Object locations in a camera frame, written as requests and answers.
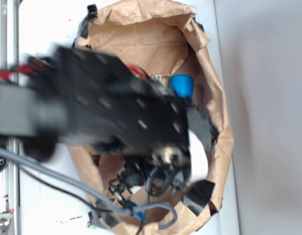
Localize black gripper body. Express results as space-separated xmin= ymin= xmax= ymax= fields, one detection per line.
xmin=109 ymin=147 xmax=191 ymax=197

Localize dark brown rock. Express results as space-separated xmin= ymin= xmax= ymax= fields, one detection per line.
xmin=151 ymin=179 xmax=163 ymax=194

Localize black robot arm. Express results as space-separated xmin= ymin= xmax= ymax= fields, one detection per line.
xmin=0 ymin=47 xmax=190 ymax=196

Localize brown paper bag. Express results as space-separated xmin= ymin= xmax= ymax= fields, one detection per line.
xmin=76 ymin=0 xmax=234 ymax=235

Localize blue plastic bottle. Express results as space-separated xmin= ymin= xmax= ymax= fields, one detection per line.
xmin=170 ymin=74 xmax=194 ymax=105

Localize crumpled white paper tissue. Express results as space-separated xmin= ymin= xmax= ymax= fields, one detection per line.
xmin=150 ymin=74 xmax=162 ymax=82

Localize thin black cable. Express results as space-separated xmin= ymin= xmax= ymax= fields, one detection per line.
xmin=17 ymin=166 xmax=151 ymax=235

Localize grey braided cable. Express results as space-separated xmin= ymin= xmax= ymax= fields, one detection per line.
xmin=0 ymin=145 xmax=178 ymax=231

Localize red wire bundle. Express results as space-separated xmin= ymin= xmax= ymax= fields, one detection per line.
xmin=0 ymin=57 xmax=52 ymax=81

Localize aluminium frame rail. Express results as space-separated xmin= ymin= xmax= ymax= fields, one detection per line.
xmin=0 ymin=0 xmax=21 ymax=235

